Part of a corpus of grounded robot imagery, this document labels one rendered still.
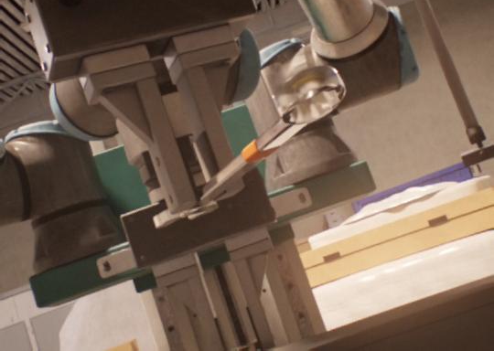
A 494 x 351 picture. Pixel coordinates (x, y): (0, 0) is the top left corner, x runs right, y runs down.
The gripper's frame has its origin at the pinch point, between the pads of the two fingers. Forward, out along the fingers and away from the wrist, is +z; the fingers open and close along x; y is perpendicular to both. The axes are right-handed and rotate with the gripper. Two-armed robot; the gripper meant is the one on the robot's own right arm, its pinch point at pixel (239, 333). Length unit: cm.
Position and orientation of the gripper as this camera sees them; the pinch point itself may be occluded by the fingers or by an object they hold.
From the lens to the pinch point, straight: 72.6
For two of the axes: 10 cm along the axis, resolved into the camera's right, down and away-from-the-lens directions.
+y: 0.7, 1.3, 9.9
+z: 3.3, 9.3, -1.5
